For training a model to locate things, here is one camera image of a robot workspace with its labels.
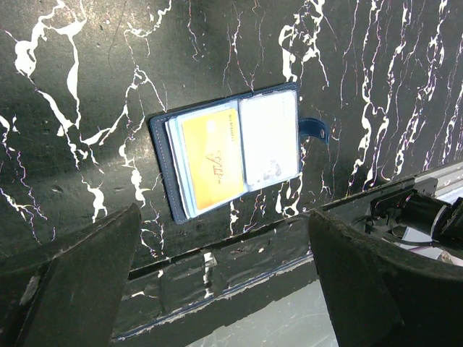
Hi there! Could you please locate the orange credit card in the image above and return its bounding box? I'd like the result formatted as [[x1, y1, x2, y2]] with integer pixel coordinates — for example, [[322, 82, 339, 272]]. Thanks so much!
[[179, 108, 245, 213]]

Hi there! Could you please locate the white VIP credit card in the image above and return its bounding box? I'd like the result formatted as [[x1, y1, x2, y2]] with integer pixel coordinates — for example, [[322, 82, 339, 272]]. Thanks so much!
[[239, 90, 300, 191]]

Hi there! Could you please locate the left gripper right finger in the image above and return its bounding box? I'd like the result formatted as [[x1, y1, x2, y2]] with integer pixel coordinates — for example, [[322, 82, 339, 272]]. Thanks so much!
[[308, 210, 462, 346]]

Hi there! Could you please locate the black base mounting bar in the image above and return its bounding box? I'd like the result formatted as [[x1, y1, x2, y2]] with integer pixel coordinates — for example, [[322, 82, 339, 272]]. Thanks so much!
[[111, 165, 400, 346]]

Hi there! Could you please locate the blue card holder wallet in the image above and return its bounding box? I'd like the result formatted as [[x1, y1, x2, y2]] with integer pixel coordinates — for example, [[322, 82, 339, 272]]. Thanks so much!
[[148, 82, 329, 224]]

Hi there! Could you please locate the aluminium frame rail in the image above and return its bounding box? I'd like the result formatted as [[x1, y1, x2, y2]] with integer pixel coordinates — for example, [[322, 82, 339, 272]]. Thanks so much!
[[415, 161, 462, 203]]

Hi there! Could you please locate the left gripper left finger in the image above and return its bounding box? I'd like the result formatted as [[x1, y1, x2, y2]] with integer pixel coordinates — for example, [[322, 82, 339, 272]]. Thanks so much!
[[1, 204, 141, 346]]

